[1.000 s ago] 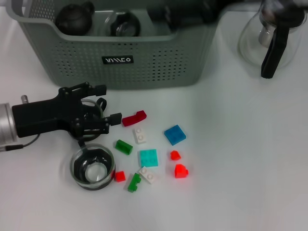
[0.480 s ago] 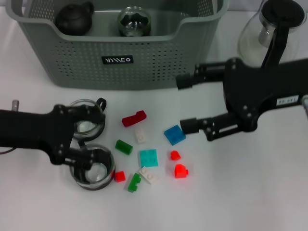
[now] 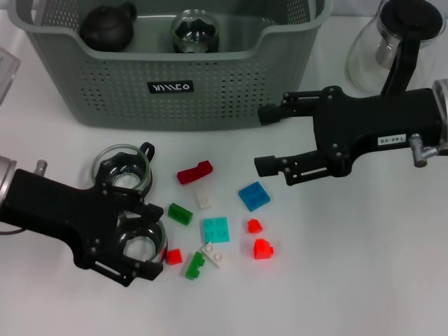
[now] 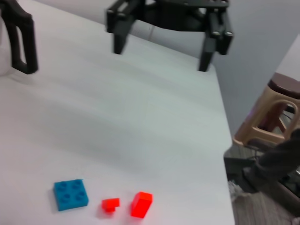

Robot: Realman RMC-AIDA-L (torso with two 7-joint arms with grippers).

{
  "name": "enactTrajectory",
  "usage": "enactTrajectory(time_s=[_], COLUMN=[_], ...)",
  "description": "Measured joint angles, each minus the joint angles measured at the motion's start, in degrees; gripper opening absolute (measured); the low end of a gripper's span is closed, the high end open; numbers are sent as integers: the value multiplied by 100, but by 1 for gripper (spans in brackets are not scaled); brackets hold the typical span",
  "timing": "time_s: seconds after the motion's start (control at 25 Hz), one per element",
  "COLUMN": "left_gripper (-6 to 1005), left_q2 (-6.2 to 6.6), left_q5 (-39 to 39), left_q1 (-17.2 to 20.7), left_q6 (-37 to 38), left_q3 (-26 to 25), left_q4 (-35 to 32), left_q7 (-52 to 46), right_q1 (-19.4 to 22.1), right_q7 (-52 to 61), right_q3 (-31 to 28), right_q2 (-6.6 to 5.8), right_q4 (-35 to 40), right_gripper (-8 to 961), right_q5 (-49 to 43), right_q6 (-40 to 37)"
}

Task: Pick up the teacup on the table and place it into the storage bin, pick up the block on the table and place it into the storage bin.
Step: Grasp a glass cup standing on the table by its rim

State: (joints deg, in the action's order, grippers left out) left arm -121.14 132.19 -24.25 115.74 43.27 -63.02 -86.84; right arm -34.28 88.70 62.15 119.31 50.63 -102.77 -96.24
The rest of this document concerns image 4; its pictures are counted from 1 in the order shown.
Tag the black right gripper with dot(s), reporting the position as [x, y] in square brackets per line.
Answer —
[178, 16]

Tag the brown plastic stool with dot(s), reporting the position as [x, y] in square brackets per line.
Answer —
[276, 98]

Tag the dark grey floor object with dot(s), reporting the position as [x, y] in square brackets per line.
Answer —
[274, 161]

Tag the large orange-red brick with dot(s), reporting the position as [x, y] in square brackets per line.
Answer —
[141, 205]

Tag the small orange-red brick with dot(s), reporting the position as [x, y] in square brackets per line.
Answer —
[110, 204]

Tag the blue four-stud brick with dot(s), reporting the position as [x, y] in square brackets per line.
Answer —
[70, 194]

